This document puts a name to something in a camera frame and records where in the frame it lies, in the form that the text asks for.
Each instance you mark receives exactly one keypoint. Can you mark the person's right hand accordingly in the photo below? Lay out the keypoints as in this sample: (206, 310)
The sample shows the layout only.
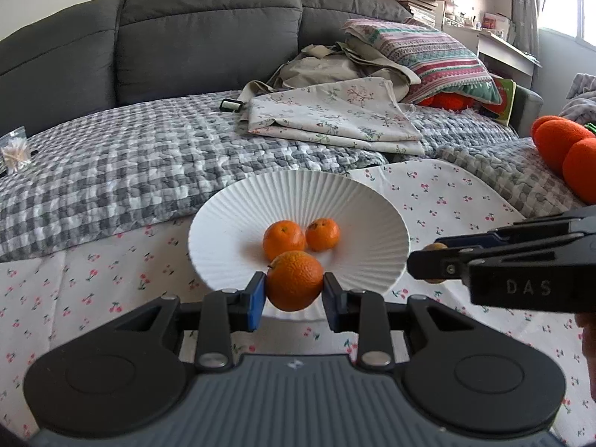
(587, 349)

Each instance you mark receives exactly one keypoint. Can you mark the folded floral cloth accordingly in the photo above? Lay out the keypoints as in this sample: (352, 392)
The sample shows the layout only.
(335, 111)

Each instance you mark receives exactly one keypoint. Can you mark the bag of cotton swabs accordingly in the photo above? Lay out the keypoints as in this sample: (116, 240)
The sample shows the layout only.
(16, 151)

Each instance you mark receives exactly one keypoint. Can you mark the small black and white object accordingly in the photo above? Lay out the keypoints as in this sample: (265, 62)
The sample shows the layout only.
(230, 105)

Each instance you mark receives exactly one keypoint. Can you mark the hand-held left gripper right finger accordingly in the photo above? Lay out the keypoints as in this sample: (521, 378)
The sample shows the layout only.
(331, 303)

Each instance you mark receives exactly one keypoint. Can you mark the dark grey sofa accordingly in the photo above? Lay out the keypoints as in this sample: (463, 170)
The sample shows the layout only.
(186, 32)

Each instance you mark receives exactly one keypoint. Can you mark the small orange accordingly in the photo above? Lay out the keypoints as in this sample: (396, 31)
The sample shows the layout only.
(322, 234)
(284, 240)

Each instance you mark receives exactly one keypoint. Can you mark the green and red book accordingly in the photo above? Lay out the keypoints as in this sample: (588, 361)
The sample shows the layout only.
(505, 100)

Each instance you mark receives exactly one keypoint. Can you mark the grey checked blanket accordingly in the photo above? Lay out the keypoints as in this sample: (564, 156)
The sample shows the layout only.
(116, 172)

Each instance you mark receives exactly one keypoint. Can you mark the patterned curtain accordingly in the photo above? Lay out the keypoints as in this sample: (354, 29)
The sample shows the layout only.
(526, 4)

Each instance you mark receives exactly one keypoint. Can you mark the white ribbed plate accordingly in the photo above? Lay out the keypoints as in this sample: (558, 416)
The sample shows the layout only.
(242, 223)

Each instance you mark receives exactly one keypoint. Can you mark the orange plush toy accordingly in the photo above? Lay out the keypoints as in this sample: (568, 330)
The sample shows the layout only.
(442, 101)
(558, 142)

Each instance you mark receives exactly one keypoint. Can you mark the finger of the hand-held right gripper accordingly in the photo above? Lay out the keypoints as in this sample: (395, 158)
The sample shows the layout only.
(470, 239)
(437, 265)

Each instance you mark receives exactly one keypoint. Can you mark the beige cloth bag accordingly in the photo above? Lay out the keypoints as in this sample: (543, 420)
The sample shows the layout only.
(316, 67)

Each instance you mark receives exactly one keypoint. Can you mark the striped patterned pillow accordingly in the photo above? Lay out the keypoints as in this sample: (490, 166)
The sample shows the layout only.
(433, 56)

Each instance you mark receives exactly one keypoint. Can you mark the small yellow fruit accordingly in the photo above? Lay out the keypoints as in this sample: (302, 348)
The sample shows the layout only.
(434, 247)

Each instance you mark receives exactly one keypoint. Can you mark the cherry print cloth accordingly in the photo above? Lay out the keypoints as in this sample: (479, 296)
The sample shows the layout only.
(442, 205)

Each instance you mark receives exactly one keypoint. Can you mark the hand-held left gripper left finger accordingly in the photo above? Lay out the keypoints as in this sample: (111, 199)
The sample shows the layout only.
(255, 301)

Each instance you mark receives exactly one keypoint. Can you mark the white desk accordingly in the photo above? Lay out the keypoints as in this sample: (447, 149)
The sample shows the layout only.
(507, 53)

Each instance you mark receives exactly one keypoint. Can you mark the large orange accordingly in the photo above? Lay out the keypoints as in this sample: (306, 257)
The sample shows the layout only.
(294, 281)

